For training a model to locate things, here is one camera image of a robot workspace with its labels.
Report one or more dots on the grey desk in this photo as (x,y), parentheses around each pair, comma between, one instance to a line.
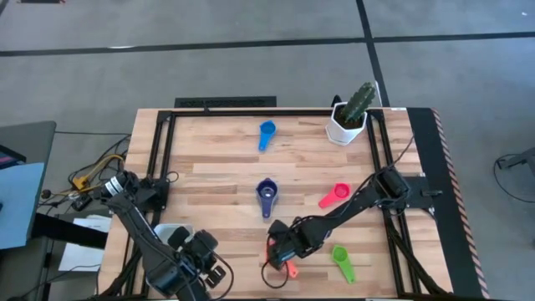
(33,142)

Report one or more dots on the blue sheet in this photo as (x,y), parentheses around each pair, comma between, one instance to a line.
(21,200)

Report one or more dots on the black mat with striped edge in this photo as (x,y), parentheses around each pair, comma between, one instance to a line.
(434,146)

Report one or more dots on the black power adapter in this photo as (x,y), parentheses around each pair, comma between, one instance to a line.
(81,202)

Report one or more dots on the grey furniture leg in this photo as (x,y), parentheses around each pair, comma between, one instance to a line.
(522,156)

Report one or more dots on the white paper sheet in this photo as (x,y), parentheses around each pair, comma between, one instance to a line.
(79,255)

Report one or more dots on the black aluminium table frame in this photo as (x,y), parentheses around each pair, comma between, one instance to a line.
(271,113)

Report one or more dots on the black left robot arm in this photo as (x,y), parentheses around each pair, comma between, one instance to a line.
(138,234)

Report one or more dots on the dark blue measuring cup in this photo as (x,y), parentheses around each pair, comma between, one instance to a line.
(266,207)

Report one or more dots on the green cactus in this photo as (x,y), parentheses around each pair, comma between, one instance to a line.
(359,102)

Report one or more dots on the dark laptop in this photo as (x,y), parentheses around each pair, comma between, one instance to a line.
(8,159)

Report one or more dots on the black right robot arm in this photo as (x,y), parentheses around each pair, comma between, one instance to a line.
(347,211)

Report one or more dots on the light blue measuring cup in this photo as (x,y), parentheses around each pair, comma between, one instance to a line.
(267,127)

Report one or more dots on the pale grey plastic basket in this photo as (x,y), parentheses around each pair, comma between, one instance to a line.
(165,232)

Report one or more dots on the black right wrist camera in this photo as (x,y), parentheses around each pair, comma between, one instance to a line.
(278,228)

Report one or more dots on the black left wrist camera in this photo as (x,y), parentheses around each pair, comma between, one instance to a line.
(179,236)

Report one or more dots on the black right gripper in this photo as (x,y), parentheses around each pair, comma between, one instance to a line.
(290,244)

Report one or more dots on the orange measuring cup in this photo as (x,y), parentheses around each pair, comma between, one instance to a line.
(293,271)

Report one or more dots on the green measuring cup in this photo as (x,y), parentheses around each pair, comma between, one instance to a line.
(339,253)

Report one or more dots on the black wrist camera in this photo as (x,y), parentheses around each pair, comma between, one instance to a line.
(179,236)
(278,228)

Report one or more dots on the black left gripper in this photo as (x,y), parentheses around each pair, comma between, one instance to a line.
(205,248)

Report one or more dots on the pink measuring cup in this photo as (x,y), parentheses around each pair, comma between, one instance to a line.
(342,191)

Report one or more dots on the black bar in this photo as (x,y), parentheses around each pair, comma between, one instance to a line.
(67,232)

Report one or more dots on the white plant pot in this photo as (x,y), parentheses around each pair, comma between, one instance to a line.
(340,134)

